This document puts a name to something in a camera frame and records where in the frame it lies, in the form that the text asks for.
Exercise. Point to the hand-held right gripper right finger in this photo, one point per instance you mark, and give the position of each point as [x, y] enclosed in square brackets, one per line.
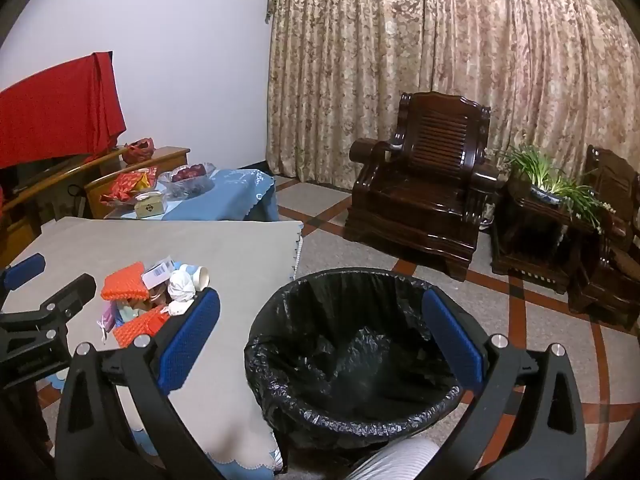
[452, 340]

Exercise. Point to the light blue scalloped tablecloth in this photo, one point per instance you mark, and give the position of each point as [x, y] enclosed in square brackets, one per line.
[235, 466]

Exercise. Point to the dark wooden side table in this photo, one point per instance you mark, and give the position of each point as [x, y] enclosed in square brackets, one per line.
[540, 240]

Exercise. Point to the red and yellow packets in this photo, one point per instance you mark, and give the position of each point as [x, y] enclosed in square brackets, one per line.
[127, 185]

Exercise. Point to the red basket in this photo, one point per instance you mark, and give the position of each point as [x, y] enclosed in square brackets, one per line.
[137, 151]

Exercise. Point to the beige patterned curtain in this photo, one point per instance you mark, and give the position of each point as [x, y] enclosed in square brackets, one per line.
[400, 35]

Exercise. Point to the white packet with barcode label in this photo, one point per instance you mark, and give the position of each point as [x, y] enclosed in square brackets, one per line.
[157, 270]

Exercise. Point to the red cloth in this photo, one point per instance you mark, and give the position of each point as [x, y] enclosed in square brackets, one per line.
[50, 115]

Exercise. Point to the dark wooden armchair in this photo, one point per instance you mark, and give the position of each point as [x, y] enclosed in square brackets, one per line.
[610, 260]
[415, 195]

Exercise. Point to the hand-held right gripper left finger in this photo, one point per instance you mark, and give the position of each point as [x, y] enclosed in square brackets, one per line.
[190, 340]

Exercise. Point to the crumpled white tissue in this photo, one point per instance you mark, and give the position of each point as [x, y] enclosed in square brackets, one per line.
[180, 292]

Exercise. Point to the small beige box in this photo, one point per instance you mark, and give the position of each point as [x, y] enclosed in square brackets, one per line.
[149, 206]

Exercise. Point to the glass fruit bowl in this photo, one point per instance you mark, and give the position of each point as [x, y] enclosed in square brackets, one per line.
[187, 182]

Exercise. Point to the potted green plant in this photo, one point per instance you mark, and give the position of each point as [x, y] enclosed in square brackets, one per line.
[537, 170]

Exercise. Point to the blue covered side table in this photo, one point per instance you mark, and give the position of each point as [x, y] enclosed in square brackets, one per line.
[230, 192]

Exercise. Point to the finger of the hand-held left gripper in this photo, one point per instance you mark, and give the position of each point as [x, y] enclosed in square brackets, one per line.
[24, 271]
[70, 292]

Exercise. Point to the trash bin with black bag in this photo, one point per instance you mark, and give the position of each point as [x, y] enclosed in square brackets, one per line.
[350, 355]

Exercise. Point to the white paper cup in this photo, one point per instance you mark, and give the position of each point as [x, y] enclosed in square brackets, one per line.
[197, 276]

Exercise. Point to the orange foam net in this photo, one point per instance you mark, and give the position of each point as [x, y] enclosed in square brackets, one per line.
[122, 280]
[137, 327]

